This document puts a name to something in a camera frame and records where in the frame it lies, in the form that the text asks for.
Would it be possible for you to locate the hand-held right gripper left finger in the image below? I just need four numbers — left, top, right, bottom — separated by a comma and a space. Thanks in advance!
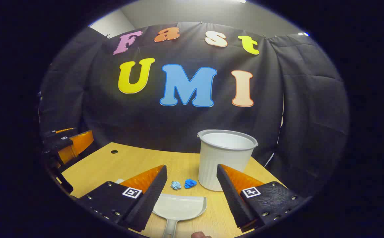
76, 165, 168, 232

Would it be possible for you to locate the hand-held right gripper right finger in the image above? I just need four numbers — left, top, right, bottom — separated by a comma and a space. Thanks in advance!
216, 164, 306, 233

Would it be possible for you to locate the grey plastic dustpan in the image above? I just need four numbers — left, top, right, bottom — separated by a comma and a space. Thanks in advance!
152, 193, 208, 238

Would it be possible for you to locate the white ribbed garbage bin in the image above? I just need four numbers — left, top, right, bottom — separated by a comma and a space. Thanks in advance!
197, 129, 258, 191

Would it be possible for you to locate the black backdrop cloth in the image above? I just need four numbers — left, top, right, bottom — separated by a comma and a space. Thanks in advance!
38, 21, 349, 199

